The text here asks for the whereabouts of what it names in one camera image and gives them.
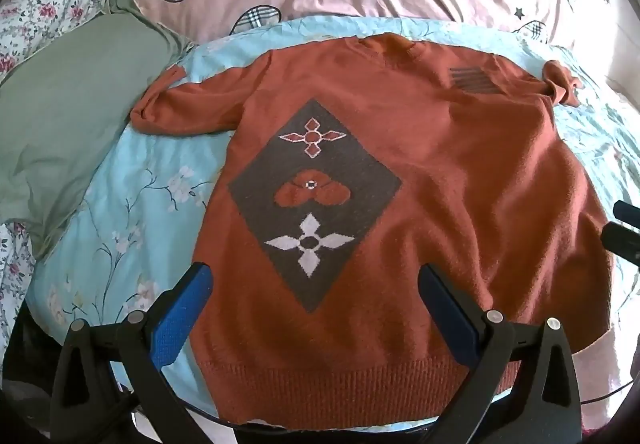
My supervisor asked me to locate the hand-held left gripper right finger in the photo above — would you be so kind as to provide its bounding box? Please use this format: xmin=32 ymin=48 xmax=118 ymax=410
xmin=417 ymin=263 xmax=584 ymax=444

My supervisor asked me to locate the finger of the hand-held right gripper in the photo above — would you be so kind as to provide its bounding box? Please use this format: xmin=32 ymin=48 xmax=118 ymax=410
xmin=601 ymin=222 xmax=640 ymax=267
xmin=613 ymin=200 xmax=640 ymax=226

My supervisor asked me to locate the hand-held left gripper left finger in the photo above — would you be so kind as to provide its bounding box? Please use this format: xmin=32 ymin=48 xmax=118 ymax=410
xmin=50 ymin=262 xmax=216 ymax=444

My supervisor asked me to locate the orange knit sweater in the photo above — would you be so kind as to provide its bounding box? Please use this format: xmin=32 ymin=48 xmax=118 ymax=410
xmin=131 ymin=34 xmax=615 ymax=430

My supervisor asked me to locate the light blue floral bed sheet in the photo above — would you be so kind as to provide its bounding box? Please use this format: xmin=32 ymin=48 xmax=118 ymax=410
xmin=25 ymin=15 xmax=640 ymax=431

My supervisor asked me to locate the pale pink cloth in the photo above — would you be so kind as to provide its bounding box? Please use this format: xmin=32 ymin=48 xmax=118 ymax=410
xmin=572 ymin=328 xmax=632 ymax=425

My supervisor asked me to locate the green pillow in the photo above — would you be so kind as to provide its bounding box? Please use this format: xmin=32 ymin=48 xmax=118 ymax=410
xmin=0 ymin=0 xmax=194 ymax=259

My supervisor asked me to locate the black cable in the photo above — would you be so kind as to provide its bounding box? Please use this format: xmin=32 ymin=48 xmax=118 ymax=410
xmin=580 ymin=376 xmax=640 ymax=405

